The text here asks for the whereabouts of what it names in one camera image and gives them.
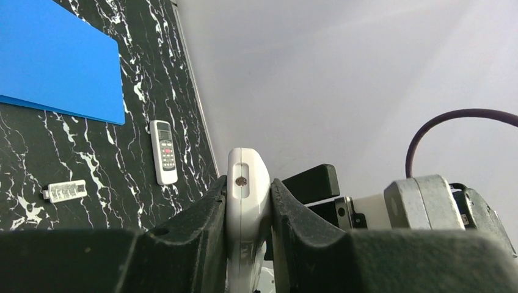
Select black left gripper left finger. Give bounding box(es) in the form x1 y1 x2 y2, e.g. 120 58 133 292
1 176 227 292

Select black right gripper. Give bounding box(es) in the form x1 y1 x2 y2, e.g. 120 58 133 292
282 164 516 257

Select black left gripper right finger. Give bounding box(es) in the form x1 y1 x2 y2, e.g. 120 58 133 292
271 179 517 292

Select small white buttoned remote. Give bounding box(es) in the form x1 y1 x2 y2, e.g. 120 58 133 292
225 147 272 292

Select long white remote control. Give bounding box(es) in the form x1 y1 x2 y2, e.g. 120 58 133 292
150 120 178 186

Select blue flat foam pad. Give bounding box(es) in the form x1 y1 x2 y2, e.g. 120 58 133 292
1 1 125 125

